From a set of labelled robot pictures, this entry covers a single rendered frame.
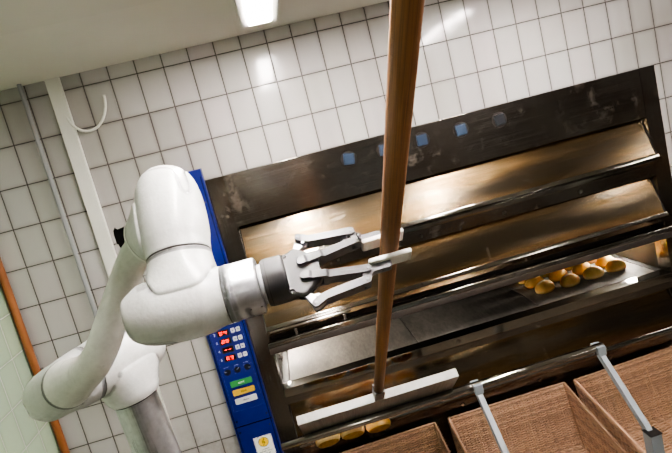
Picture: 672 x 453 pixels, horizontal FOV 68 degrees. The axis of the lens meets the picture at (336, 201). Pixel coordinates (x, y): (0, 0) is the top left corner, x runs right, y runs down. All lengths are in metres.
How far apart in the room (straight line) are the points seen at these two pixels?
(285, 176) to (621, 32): 1.53
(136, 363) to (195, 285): 0.58
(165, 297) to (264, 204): 1.28
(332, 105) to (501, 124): 0.71
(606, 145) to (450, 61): 0.79
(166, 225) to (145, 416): 0.66
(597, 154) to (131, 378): 1.97
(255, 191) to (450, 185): 0.80
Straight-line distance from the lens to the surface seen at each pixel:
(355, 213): 2.06
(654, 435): 2.09
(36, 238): 2.22
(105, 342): 1.04
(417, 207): 2.10
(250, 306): 0.77
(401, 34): 0.47
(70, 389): 1.15
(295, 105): 2.01
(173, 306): 0.77
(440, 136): 2.11
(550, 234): 2.35
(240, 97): 2.01
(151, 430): 1.38
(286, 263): 0.80
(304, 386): 2.24
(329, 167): 2.01
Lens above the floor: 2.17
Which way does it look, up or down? 8 degrees down
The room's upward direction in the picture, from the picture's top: 14 degrees counter-clockwise
